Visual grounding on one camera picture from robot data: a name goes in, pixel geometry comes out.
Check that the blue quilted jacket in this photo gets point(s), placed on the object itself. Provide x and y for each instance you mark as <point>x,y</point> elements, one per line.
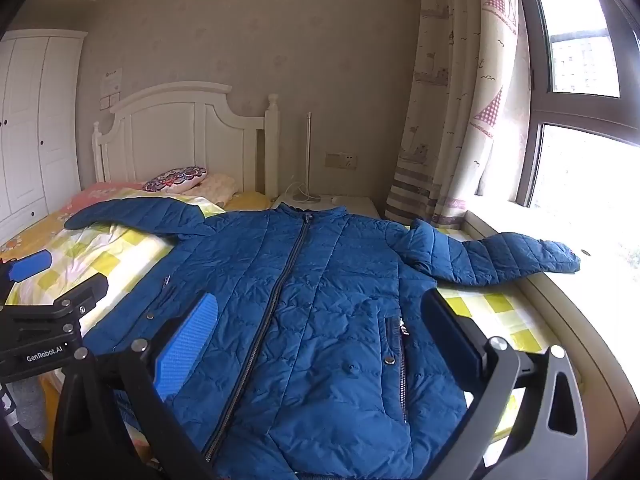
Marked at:
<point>310,310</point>

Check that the beige wall outlet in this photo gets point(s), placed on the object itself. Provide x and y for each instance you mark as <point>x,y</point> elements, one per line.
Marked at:
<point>341,160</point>

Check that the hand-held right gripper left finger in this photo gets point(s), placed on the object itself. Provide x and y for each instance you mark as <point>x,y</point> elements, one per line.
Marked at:
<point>187,347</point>

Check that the white bed headboard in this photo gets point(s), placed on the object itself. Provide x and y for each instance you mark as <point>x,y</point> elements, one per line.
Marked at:
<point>180,130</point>

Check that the patterned round cushion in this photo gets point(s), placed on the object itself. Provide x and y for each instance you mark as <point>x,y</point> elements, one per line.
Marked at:
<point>175,180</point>

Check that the white wall switch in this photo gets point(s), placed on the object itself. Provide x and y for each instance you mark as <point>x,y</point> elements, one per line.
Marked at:
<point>110,102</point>

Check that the white wardrobe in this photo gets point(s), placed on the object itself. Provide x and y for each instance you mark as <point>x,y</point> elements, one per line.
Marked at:
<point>35,125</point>

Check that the white nightstand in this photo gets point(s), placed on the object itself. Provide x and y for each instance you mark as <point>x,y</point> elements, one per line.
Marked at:
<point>350,206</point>

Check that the pink pillow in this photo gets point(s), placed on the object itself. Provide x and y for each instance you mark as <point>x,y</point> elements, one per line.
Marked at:
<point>217,187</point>

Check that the yellow checked quilt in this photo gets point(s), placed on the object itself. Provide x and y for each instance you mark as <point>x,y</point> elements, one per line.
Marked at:
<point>125,255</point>

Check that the dark framed window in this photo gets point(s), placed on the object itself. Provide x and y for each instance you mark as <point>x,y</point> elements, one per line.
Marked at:
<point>545,110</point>

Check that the white wall paper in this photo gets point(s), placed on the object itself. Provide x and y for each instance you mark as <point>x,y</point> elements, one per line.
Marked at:
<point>112,81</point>

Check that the cream window sill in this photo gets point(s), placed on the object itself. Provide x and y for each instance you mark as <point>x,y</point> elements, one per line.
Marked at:
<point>595,320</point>

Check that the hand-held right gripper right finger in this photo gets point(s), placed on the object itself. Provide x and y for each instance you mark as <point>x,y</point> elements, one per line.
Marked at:
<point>452,332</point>

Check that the printed beige curtain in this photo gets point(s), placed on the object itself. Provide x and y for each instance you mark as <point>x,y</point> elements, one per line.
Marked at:
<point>450,110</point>

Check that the slim pole lamp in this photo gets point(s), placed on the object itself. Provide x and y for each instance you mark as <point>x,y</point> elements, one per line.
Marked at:
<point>308,155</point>

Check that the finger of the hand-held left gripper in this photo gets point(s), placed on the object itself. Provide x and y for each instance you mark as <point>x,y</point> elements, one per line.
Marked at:
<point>31,265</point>
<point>87,290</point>

